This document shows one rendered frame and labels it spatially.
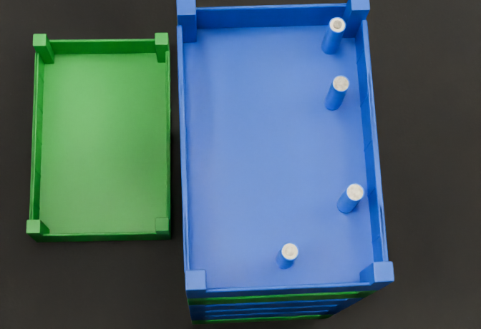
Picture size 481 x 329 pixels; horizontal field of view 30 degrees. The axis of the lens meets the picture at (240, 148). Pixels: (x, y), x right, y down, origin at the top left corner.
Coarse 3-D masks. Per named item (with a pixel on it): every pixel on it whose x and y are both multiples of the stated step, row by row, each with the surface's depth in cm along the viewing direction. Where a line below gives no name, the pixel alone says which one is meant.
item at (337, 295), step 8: (240, 296) 95; (248, 296) 95; (256, 296) 95; (264, 296) 95; (272, 296) 95; (280, 296) 95; (288, 296) 95; (296, 296) 96; (304, 296) 96; (312, 296) 97; (320, 296) 97; (328, 296) 97; (336, 296) 98; (344, 296) 98; (352, 296) 99; (360, 296) 99; (192, 304) 99; (200, 304) 99; (208, 304) 100
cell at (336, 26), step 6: (336, 18) 94; (330, 24) 94; (336, 24) 93; (342, 24) 94; (330, 30) 94; (336, 30) 94; (342, 30) 94; (324, 36) 97; (330, 36) 95; (336, 36) 94; (324, 42) 97; (330, 42) 96; (336, 42) 96; (324, 48) 98; (330, 48) 98; (336, 48) 98
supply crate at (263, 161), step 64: (192, 0) 92; (192, 64) 99; (256, 64) 99; (320, 64) 99; (192, 128) 97; (256, 128) 97; (320, 128) 97; (192, 192) 95; (256, 192) 95; (320, 192) 95; (192, 256) 93; (256, 256) 93; (320, 256) 94; (384, 256) 89
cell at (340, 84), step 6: (336, 78) 92; (342, 78) 92; (336, 84) 92; (342, 84) 92; (348, 84) 92; (330, 90) 93; (336, 90) 92; (342, 90) 92; (330, 96) 94; (336, 96) 93; (342, 96) 93; (324, 102) 98; (330, 102) 96; (336, 102) 95; (330, 108) 97; (336, 108) 97
